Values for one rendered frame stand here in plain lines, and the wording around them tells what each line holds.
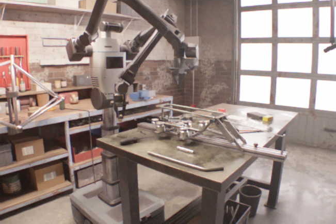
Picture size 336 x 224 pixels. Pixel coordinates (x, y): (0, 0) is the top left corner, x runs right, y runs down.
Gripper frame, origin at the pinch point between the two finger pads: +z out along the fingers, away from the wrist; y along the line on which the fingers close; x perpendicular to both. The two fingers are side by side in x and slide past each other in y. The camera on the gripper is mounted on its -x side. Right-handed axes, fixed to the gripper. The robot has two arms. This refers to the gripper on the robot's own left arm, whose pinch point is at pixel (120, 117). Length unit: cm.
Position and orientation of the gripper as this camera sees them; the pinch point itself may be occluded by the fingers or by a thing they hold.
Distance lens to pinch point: 139.1
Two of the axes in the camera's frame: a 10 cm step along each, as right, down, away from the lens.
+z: 0.0, 9.9, 1.5
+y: 9.9, -0.2, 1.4
